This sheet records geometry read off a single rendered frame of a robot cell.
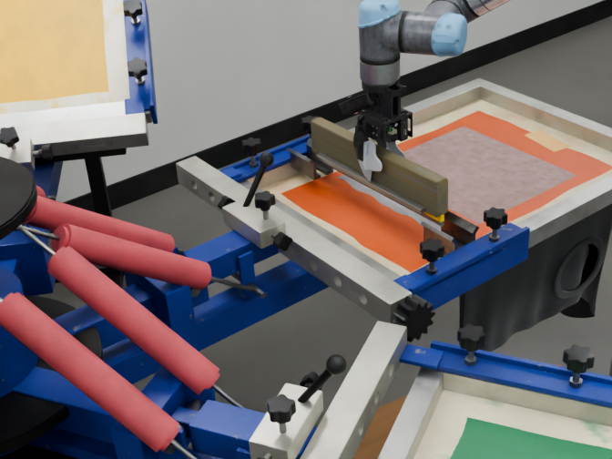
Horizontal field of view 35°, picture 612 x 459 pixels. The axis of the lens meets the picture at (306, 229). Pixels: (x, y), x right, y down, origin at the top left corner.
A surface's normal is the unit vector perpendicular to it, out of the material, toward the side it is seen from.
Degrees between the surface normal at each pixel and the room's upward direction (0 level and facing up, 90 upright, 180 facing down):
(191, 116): 90
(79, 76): 32
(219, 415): 0
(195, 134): 90
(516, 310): 99
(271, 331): 0
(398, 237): 0
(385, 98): 90
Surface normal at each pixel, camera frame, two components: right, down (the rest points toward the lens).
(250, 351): -0.06, -0.85
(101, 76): 0.02, -0.45
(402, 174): -0.79, 0.36
